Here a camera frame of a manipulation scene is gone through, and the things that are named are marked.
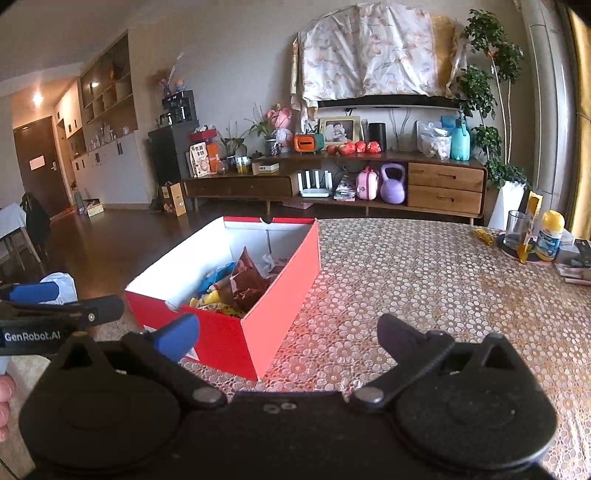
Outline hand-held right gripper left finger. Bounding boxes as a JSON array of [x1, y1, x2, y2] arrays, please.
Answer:
[[44, 313, 228, 409]]

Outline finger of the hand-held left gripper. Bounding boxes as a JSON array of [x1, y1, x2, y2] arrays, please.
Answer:
[[0, 295, 124, 326], [0, 283, 60, 305]]

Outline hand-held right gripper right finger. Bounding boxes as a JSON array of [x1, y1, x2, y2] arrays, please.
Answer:
[[352, 314, 539, 409]]

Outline yellow snack packet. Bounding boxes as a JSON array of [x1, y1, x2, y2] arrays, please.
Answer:
[[189, 291, 245, 319]]

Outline blue snack bag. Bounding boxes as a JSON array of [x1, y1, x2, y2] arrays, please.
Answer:
[[198, 262, 236, 296]]

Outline brown-red foil packet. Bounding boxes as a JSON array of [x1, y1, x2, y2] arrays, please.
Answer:
[[229, 247, 273, 312]]

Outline red cardboard box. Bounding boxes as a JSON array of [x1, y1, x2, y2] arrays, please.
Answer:
[[124, 216, 321, 381]]

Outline person's left hand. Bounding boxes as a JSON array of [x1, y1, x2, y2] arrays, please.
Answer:
[[0, 373, 14, 441]]

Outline white plastic bag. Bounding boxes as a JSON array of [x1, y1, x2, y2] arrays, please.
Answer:
[[39, 272, 79, 305]]

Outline chair with black jacket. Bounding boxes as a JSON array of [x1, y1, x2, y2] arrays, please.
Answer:
[[21, 191, 51, 273]]

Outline white table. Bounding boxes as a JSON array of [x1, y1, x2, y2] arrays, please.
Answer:
[[0, 203, 28, 278]]

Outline dark wooden door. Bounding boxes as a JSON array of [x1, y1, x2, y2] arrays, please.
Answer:
[[13, 115, 70, 220]]

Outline gold gift bag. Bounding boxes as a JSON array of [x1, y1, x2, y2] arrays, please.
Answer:
[[159, 181, 188, 217]]

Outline dark round coaster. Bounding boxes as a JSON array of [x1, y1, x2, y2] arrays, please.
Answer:
[[498, 233, 555, 265]]

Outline purple kettlebell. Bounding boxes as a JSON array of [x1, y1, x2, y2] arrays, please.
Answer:
[[379, 163, 407, 205]]

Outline clear drinking glass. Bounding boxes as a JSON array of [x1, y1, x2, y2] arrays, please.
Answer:
[[503, 210, 532, 252]]

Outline black cabinet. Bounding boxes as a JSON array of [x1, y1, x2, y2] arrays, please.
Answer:
[[148, 122, 201, 206]]

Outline pink toy case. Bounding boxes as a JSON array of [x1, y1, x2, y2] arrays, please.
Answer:
[[355, 167, 380, 201]]

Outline stack of booklets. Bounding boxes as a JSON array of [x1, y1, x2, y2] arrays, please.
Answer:
[[333, 175, 357, 201]]

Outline wooden TV cabinet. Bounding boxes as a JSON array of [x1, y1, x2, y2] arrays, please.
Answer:
[[182, 150, 488, 220]]

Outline white planter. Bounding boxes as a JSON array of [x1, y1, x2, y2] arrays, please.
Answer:
[[487, 181, 529, 230]]

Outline white router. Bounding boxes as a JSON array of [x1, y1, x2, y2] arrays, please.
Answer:
[[297, 170, 335, 198]]

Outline white snack box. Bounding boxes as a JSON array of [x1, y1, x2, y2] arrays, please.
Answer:
[[187, 143, 208, 178]]

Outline yellow-capped white bottle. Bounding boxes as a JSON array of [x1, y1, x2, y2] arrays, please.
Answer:
[[536, 210, 565, 262]]

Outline stack of books and remote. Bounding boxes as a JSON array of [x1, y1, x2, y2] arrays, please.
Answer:
[[554, 262, 591, 284]]

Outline yellow sachet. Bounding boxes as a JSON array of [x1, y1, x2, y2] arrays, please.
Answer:
[[517, 190, 543, 264]]

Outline small potted plant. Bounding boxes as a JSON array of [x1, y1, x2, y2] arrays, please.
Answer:
[[217, 122, 247, 167]]

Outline clear plastic bag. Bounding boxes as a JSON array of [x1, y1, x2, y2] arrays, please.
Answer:
[[417, 121, 453, 160]]

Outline potted orchid plant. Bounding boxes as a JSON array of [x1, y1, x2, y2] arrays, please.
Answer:
[[245, 104, 282, 157]]

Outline black coffee machine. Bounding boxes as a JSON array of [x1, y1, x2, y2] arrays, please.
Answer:
[[159, 90, 197, 127]]

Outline orange and teal radio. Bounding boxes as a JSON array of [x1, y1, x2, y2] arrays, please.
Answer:
[[294, 134, 324, 153]]

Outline black television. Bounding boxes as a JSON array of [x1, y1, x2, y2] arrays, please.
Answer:
[[318, 95, 465, 110]]

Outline pink plush toy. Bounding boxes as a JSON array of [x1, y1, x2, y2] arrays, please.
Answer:
[[268, 104, 294, 148]]

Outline yellow curtain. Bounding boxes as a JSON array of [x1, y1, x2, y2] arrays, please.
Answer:
[[566, 9, 591, 241]]

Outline white standing air conditioner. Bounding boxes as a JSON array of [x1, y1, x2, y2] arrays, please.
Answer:
[[522, 0, 580, 232]]

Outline floral cloth cover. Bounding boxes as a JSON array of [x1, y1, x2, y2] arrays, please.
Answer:
[[288, 2, 467, 109]]

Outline green indoor tree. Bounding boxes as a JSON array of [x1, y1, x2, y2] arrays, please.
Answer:
[[455, 9, 529, 188]]

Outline wall shelving cabinet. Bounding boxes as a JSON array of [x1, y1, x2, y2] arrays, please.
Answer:
[[53, 30, 155, 206]]

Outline photo frame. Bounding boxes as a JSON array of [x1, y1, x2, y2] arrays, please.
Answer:
[[318, 115, 362, 151]]

